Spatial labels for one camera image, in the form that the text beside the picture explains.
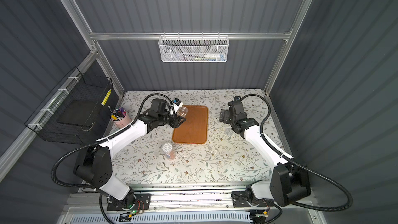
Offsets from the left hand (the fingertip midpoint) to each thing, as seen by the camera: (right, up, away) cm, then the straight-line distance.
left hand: (183, 117), depth 86 cm
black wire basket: (-52, +3, -13) cm, 54 cm away
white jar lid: (+27, -10, +12) cm, 31 cm away
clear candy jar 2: (-7, -15, -7) cm, 18 cm away
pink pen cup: (-39, -1, +6) cm, 39 cm away
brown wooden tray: (+6, -8, +13) cm, 17 cm away
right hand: (+27, +2, 0) cm, 27 cm away
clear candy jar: (0, +4, -1) cm, 4 cm away
